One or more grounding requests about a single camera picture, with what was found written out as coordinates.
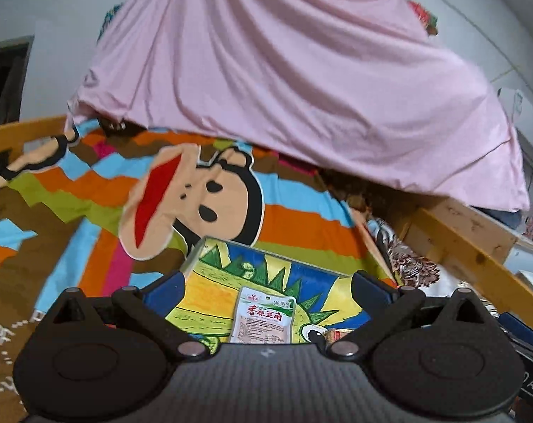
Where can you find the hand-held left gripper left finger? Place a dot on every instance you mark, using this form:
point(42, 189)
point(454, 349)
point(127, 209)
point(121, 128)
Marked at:
point(163, 300)

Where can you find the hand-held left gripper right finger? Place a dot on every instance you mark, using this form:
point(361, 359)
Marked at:
point(368, 296)

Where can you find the dinosaur painted box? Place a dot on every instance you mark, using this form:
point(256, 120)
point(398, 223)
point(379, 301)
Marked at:
point(231, 273)

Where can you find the white snack packet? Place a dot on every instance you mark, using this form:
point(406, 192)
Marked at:
point(263, 319)

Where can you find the orange snack packet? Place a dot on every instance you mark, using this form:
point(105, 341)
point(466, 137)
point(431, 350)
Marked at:
point(338, 334)

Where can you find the brown floral mattress cloth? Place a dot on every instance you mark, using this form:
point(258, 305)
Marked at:
point(407, 260)

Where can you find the striped cartoon monkey blanket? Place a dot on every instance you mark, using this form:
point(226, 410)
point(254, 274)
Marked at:
point(72, 211)

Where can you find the blue flat object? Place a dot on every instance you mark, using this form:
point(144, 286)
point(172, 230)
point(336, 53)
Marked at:
point(517, 328)

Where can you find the blue denim cloth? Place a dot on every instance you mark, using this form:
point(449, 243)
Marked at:
point(499, 216)

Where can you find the white paper stack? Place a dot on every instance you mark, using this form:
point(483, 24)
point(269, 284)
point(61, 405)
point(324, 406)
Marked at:
point(532, 280)

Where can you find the pink bed sheet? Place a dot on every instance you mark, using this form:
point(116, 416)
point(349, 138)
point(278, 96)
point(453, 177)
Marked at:
point(292, 79)

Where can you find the dark doorway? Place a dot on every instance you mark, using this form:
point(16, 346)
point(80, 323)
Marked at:
point(4, 83)

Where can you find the wooden bed frame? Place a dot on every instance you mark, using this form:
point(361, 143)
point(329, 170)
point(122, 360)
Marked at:
point(464, 233)

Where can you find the wooden curved rail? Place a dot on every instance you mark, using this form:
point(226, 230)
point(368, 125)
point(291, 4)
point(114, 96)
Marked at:
point(24, 132)

